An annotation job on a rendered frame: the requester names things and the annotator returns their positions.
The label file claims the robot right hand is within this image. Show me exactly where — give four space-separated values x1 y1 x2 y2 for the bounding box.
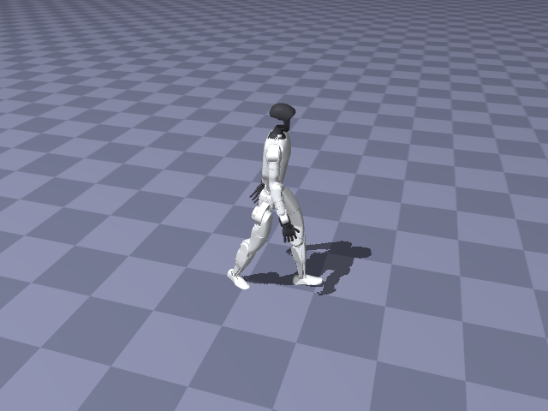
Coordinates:
279 214 300 243

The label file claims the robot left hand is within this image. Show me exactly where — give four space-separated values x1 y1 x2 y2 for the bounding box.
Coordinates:
249 181 265 205

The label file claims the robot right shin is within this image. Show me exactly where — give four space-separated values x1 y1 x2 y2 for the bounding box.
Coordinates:
232 242 256 277

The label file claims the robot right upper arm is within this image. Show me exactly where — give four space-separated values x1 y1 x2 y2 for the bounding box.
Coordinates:
266 145 284 192

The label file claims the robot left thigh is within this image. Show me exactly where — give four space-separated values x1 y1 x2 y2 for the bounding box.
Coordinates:
282 188 304 246

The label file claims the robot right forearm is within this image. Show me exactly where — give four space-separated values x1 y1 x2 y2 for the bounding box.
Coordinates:
271 184 289 224

